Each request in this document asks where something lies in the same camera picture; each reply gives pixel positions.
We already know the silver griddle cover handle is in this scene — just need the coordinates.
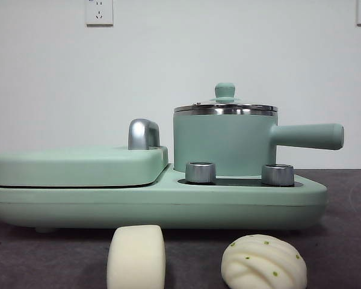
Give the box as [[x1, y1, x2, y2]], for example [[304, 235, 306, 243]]
[[128, 118, 161, 151]]

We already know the mint green breakfast cooker base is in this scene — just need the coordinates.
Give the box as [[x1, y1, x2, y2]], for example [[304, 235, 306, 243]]
[[0, 162, 329, 234]]

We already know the mint green griddle cover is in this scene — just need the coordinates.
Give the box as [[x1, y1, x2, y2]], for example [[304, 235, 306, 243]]
[[0, 144, 170, 188]]

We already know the smooth white steamed bun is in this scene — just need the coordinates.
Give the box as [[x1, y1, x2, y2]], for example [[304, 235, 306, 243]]
[[106, 224, 166, 289]]

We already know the pleated bun with green specks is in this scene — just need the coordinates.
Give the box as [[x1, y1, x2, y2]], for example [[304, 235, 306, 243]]
[[221, 234, 307, 289]]

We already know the silver control knob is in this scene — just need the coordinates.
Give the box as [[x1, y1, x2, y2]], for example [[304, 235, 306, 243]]
[[185, 161, 217, 184], [261, 163, 295, 185]]

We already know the glass lid with green knob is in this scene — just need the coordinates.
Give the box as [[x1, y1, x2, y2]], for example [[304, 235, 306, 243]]
[[173, 82, 279, 113]]

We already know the mint green steamer pot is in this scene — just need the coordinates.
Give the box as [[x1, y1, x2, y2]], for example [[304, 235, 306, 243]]
[[171, 105, 345, 178]]

